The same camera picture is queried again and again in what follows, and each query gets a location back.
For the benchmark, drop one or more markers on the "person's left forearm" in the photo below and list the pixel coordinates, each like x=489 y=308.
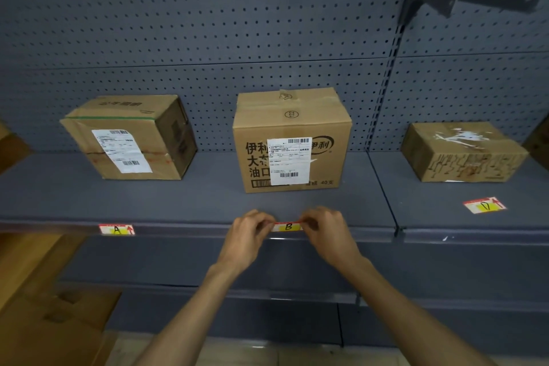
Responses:
x=188 y=318

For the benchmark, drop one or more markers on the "person's right forearm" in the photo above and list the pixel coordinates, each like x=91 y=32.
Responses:
x=411 y=318

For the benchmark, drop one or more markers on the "large black-printed cardboard box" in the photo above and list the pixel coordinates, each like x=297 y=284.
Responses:
x=291 y=121

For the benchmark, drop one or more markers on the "cardboard box with torn tape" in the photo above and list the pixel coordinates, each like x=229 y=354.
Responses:
x=463 y=155

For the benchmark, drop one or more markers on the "wooden cabinet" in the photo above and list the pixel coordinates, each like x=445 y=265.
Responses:
x=34 y=327

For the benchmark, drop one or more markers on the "green-taped cardboard box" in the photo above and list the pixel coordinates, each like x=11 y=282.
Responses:
x=163 y=142

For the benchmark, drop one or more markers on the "person's left hand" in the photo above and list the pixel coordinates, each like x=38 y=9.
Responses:
x=244 y=245

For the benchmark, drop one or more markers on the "person's right hand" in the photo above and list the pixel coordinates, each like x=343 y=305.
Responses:
x=332 y=241

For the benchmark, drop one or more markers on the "grey slotted upright post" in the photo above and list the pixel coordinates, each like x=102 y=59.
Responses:
x=391 y=61

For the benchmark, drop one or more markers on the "grey pegboard back panel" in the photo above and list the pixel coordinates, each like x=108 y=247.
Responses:
x=472 y=78
x=193 y=14

